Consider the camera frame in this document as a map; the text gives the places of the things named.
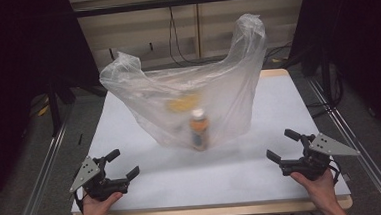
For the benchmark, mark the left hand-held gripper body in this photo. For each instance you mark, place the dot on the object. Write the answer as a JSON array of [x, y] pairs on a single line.
[[98, 185]]

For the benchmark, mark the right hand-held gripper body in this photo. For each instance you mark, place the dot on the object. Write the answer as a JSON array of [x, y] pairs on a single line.
[[315, 161]]

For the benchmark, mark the clear plastic bag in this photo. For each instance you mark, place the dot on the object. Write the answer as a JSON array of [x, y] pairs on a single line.
[[228, 95]]

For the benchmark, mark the orange bottle with white cap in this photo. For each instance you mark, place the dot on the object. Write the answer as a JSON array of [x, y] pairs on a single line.
[[200, 130]]

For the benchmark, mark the person's left hand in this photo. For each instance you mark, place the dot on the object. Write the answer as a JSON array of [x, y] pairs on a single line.
[[96, 211]]

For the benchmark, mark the person's right hand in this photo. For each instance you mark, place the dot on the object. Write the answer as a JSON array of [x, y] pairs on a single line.
[[322, 191]]

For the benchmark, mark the black stand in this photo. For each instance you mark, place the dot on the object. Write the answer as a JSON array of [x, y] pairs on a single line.
[[54, 109]]

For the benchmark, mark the yellow packet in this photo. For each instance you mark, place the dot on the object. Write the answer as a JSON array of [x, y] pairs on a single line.
[[181, 104]]

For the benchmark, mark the black curtain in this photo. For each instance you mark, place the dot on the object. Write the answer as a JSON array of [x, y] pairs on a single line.
[[16, 81], [358, 43]]

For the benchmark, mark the black horizontal bar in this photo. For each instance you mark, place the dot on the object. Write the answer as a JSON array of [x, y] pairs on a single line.
[[185, 1]]

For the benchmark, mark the metal floor rail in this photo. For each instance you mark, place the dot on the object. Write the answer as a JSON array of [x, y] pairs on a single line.
[[39, 177], [357, 137]]

